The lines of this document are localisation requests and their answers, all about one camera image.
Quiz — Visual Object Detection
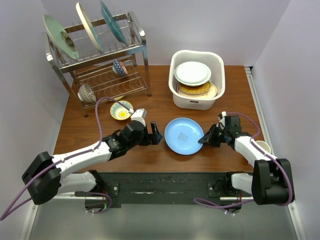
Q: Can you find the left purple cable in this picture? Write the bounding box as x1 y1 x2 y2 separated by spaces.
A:
0 97 135 221

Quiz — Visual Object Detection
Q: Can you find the yellow black patterned plate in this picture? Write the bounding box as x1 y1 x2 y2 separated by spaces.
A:
179 85 208 95

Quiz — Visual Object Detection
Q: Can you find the white scalloped plate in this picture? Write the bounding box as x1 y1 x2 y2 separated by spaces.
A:
174 61 212 83
178 81 210 88

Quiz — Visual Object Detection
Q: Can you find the dark teal plate in rack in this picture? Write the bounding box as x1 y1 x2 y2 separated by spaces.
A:
99 0 128 46

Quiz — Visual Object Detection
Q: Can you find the white paper cup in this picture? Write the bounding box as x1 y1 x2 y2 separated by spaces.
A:
248 140 271 166

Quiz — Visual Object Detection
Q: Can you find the woven bamboo tray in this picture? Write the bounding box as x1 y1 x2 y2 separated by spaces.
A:
179 82 211 95

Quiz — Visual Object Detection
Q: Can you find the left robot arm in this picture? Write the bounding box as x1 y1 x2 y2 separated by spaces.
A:
22 120 163 205

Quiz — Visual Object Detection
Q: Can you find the small teal patterned bowl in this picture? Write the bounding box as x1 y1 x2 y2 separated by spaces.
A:
109 100 134 121

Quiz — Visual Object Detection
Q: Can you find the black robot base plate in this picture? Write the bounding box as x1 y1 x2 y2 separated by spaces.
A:
96 172 251 208

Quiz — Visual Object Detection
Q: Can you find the green cream leaf plate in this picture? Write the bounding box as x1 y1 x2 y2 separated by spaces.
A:
177 83 217 99

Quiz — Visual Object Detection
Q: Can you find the blue plate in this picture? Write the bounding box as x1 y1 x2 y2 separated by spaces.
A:
164 117 204 156

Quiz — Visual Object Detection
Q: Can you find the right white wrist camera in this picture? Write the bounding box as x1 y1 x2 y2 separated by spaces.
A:
217 111 227 130

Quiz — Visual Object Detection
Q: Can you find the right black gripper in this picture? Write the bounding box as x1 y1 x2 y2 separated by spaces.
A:
198 123 229 148

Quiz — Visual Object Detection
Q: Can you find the steel two-tier dish rack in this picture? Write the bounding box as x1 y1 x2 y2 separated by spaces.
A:
42 11 152 117

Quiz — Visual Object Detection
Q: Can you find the blue zigzag patterned bowl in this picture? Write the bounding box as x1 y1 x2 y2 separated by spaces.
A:
112 59 128 76

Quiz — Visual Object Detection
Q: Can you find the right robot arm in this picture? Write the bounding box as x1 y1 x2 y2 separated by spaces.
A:
198 112 295 206

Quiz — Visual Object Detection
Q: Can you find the light green plate in rack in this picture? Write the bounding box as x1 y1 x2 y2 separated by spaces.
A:
43 14 79 60

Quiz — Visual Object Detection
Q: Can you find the cream rimmed teal plate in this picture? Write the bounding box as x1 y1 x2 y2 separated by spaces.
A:
75 2 104 53

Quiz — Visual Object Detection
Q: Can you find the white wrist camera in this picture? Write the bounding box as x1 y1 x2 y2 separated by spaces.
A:
130 108 147 126
217 111 227 130

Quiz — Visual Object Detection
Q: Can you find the grey patterned bowl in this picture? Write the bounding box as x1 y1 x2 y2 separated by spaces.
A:
77 83 97 104

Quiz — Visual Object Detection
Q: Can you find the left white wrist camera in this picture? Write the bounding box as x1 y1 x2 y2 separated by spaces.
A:
130 108 147 126

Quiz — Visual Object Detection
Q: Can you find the white plastic bin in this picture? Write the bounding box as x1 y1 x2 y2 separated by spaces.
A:
168 50 226 110

